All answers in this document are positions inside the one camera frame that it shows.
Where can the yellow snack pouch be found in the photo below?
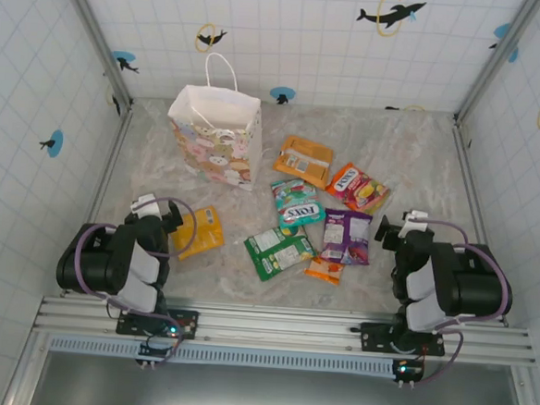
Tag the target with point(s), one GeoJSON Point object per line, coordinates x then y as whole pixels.
{"type": "Point", "coordinates": [203, 235]}

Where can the purple snack bag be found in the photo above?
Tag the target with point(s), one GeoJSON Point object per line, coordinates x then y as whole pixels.
{"type": "Point", "coordinates": [346, 238]}

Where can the red Fox's candy bag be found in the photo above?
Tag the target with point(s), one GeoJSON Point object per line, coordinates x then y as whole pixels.
{"type": "Point", "coordinates": [359, 190]}

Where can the cartoon animal paper bag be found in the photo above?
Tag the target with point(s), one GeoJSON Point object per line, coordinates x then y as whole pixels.
{"type": "Point", "coordinates": [214, 138]}

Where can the teal Fox's candy bag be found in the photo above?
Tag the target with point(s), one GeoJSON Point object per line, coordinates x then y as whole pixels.
{"type": "Point", "coordinates": [297, 204]}

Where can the orange snack pouch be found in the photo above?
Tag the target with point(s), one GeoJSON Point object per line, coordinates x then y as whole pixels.
{"type": "Point", "coordinates": [303, 160]}

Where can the green snack bag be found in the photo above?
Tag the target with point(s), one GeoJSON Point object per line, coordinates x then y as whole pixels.
{"type": "Point", "coordinates": [278, 254]}

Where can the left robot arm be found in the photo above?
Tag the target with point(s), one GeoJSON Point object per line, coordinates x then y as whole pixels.
{"type": "Point", "coordinates": [94, 260]}

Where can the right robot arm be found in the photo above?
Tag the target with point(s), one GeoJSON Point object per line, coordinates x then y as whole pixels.
{"type": "Point", "coordinates": [473, 281]}

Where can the small orange snack packet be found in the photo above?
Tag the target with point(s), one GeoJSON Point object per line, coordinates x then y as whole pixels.
{"type": "Point", "coordinates": [324, 272]}

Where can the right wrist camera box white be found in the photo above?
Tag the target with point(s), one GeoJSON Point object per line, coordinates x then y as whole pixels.
{"type": "Point", "coordinates": [417, 220]}

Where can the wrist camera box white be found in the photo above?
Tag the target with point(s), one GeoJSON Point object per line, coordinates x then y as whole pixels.
{"type": "Point", "coordinates": [417, 220]}
{"type": "Point", "coordinates": [145, 203]}

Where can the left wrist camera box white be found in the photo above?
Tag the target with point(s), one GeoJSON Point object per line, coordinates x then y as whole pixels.
{"type": "Point", "coordinates": [145, 203]}

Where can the aluminium side rail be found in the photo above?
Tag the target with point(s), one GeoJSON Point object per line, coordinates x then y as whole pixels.
{"type": "Point", "coordinates": [110, 168]}
{"type": "Point", "coordinates": [476, 203]}

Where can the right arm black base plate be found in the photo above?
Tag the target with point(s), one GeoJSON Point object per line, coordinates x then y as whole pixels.
{"type": "Point", "coordinates": [374, 335]}

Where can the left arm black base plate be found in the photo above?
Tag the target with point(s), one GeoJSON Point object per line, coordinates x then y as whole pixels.
{"type": "Point", "coordinates": [187, 322]}

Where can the aluminium mounting rail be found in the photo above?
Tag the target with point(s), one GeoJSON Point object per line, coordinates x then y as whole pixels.
{"type": "Point", "coordinates": [280, 326]}

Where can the aluminium corner post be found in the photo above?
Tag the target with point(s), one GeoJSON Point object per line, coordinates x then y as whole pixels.
{"type": "Point", "coordinates": [497, 61]}
{"type": "Point", "coordinates": [96, 37]}

